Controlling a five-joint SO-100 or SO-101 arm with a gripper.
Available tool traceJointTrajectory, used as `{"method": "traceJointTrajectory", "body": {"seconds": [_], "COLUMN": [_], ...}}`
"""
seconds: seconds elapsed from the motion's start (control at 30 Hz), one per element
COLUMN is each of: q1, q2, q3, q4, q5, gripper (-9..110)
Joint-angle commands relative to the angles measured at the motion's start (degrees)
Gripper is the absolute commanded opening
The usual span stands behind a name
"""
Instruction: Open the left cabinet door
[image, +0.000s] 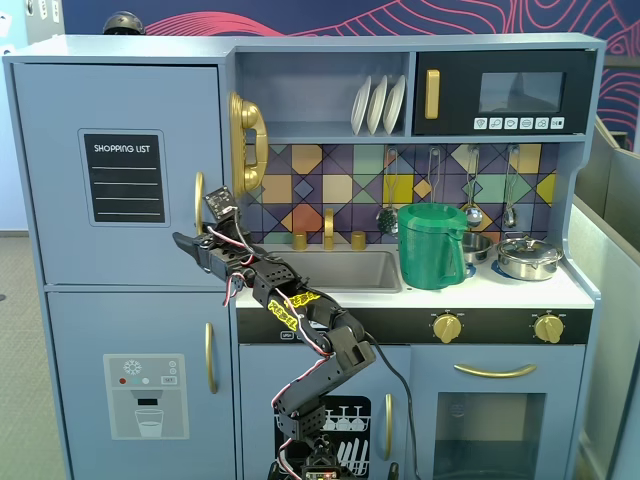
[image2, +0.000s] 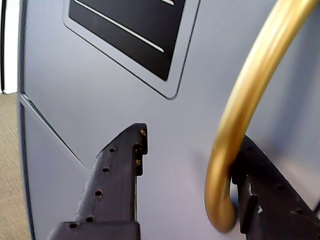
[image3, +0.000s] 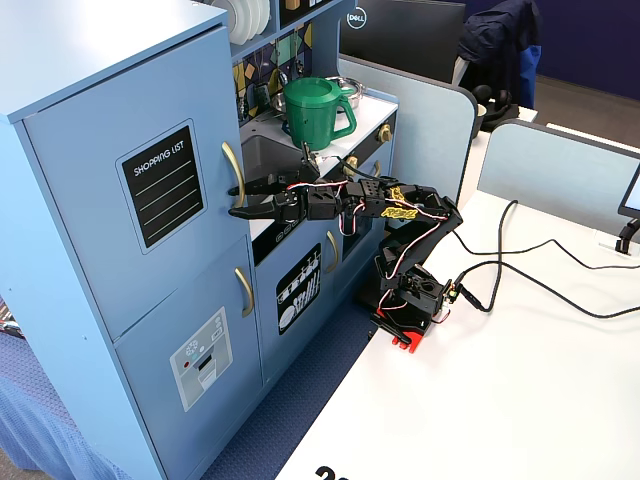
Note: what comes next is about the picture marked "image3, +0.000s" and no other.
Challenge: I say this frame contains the multicoloured patterned fabric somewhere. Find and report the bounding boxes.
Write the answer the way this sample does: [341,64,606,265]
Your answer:
[0,297,25,335]

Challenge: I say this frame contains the thick black cable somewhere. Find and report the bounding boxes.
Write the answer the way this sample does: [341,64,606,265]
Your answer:
[452,262,640,320]

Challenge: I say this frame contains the computer monitor with bright screen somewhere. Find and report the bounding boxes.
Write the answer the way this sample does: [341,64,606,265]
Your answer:
[617,162,640,221]

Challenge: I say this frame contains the thin black cable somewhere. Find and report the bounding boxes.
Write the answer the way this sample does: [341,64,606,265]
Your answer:
[449,227,640,271]

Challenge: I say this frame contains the small green controller board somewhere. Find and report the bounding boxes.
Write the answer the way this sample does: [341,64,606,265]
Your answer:
[442,279,464,309]

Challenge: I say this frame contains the light blue rounded desk divider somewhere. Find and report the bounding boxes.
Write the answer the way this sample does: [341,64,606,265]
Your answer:
[338,53,477,212]

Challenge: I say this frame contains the black monitor stand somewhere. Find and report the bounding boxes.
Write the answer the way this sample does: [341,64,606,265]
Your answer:
[613,218,640,257]

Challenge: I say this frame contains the red table clamp base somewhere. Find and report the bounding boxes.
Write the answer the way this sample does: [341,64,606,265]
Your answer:
[369,304,426,355]

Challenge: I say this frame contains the black looping cable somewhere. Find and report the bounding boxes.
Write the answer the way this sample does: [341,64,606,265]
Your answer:
[458,199,520,314]

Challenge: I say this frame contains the gold shopping list door handle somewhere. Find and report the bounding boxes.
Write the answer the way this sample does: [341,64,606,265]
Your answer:
[221,141,247,209]

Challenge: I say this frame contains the gold dispenser door handle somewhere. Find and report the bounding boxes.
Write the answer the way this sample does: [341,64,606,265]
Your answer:
[233,266,255,319]

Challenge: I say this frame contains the black headphones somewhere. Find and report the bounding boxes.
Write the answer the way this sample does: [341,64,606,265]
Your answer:
[471,83,514,132]

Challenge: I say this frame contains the small gripper camera module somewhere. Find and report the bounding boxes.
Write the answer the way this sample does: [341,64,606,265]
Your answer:
[299,142,322,175]

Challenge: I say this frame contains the green plastic pitcher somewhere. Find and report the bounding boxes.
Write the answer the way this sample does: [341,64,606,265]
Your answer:
[283,76,359,151]

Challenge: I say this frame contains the blue shopping list cabinet door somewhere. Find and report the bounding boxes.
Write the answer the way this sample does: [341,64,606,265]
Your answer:
[22,25,252,344]

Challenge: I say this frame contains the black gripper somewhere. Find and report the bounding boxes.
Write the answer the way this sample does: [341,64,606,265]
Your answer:
[227,167,347,226]

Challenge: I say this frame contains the light blue wide desk divider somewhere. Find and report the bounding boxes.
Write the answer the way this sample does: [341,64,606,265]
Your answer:
[477,118,640,237]

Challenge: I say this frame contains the gold dishwasher door handle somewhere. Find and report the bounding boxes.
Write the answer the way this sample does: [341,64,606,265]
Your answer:
[324,229,340,275]

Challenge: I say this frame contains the blue toy kitchen cabinet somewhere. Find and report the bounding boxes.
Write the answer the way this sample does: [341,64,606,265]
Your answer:
[0,0,401,480]

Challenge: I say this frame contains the blue knitted cloth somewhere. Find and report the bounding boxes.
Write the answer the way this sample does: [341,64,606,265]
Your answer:
[0,299,134,480]

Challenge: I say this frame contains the silver metal pot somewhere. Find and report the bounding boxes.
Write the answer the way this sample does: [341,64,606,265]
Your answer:
[324,75,366,112]

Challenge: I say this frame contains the black Dell monitor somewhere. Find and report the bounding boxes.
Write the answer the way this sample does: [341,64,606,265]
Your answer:
[338,0,467,86]

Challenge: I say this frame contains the gold oven door handle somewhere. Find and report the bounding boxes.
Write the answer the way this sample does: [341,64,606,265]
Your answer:
[357,159,383,184]

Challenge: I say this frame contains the blue ice dispenser cabinet door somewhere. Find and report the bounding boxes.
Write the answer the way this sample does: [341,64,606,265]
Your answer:
[113,233,265,479]

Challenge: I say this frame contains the dark navy jacket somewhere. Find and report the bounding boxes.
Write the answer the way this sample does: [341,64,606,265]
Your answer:
[457,0,544,109]

